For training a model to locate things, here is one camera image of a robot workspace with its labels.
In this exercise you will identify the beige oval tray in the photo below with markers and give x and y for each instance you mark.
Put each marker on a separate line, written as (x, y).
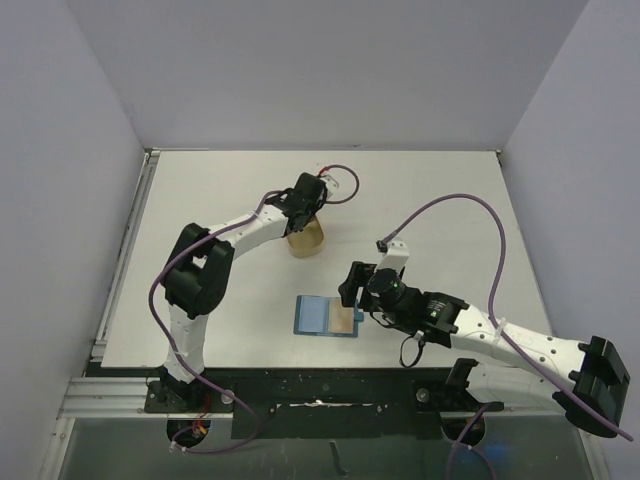
(307, 242)

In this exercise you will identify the aluminium front rail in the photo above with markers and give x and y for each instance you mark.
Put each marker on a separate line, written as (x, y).
(102, 397)

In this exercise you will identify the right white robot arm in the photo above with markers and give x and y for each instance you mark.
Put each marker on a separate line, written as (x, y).
(588, 381)

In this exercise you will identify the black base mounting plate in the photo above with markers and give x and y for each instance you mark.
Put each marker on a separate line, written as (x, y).
(323, 403)

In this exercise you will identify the aluminium left side rail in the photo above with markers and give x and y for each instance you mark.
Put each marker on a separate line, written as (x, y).
(144, 183)

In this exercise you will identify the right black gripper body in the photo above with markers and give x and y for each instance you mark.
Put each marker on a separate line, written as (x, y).
(354, 282)

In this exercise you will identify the blue leather card holder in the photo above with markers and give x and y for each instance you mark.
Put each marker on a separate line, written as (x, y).
(311, 316)

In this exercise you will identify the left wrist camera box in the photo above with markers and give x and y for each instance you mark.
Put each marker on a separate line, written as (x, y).
(331, 184)

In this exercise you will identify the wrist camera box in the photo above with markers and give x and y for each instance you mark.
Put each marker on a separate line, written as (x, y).
(331, 184)
(394, 255)

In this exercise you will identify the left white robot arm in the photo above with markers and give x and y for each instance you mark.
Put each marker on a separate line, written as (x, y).
(196, 275)

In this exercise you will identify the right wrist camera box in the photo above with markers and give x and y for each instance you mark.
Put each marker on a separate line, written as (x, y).
(394, 255)

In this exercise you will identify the aluminium rail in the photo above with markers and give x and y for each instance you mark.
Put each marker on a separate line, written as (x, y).
(144, 183)
(102, 397)

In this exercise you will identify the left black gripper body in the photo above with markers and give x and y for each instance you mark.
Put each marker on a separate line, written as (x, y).
(313, 208)

